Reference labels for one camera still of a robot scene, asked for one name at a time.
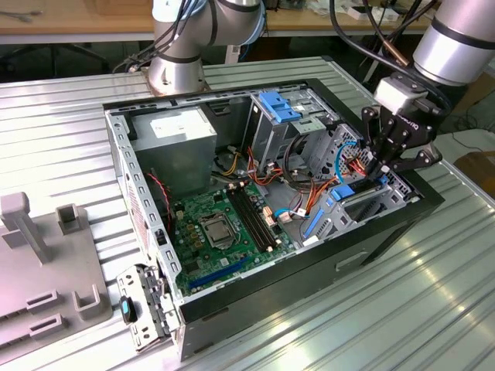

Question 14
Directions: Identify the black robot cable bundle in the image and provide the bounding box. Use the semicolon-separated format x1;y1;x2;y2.
114;0;453;117

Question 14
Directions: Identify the orange red power wire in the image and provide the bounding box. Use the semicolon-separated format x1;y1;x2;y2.
345;151;369;175

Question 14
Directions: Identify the hard disk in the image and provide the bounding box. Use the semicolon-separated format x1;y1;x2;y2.
303;175;390;239

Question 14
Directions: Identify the black open PC case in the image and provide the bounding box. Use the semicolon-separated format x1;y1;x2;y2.
102;77;446;362

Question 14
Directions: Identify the black RAM slot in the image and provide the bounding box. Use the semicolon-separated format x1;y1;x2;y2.
236;185;278;248
241;183;282;246
227;187;270;253
231;186;274;250

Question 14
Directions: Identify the grey power supply unit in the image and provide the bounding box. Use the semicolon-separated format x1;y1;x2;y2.
129;106;218;200

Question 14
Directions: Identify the grey parts rack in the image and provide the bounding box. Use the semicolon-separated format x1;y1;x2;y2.
0;191;115;351

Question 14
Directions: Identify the wooden desk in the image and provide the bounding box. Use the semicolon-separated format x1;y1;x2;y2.
266;0;434;43
0;0;155;46

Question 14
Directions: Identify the green motherboard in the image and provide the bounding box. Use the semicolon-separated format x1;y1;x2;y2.
172;181;299;297

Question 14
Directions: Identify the blue data wire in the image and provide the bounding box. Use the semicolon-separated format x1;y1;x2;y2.
334;141;363;183

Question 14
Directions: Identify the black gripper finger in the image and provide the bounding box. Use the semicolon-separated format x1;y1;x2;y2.
381;129;444;174
361;106;395;179

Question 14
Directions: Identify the silver CPU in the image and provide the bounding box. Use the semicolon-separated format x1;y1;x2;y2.
204;222;231;244

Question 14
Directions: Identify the blue expansion slot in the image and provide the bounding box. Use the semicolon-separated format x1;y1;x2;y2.
188;257;249;291

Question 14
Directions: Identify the grey metal disk bay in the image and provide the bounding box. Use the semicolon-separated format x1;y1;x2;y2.
299;123;422;248

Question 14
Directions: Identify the CPU socket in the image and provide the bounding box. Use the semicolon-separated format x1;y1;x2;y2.
197;212;237;250

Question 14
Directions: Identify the white connector blue wire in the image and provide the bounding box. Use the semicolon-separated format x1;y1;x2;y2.
275;208;307;224

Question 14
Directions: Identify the grey optical drive cage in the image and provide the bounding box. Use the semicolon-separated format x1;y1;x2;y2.
243;87;341;175

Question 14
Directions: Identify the black blue bracket lever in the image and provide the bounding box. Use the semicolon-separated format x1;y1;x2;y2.
119;296;138;324

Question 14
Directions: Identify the orange wire bundle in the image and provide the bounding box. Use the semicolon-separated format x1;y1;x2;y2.
305;175;338;223
247;148;289;187

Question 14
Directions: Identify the brown cardboard box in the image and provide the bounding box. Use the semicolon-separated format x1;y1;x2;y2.
450;83;495;115
454;151;495;194

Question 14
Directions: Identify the blue plastic drive latch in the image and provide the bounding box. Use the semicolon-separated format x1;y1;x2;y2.
259;91;306;124

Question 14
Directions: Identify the silver expansion slot bracket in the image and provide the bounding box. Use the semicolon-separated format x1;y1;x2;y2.
116;263;183;353

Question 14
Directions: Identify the black case fan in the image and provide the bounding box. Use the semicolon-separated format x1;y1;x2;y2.
148;168;174;237

